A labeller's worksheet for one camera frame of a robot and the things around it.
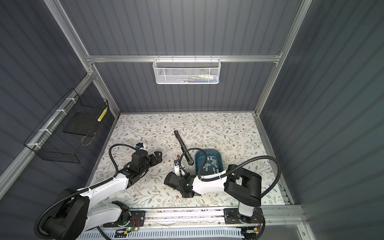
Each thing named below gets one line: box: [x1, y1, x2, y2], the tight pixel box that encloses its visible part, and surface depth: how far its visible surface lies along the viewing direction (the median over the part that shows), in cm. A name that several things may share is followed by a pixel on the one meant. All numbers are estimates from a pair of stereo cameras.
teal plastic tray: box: [194, 148, 224, 176], surface depth 93 cm
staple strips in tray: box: [202, 156, 219, 174], surface depth 93 cm
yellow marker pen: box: [97, 107, 108, 122], surface depth 82 cm
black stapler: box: [174, 130, 194, 166], surface depth 101 cm
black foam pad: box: [63, 111, 101, 137], surface depth 79 cm
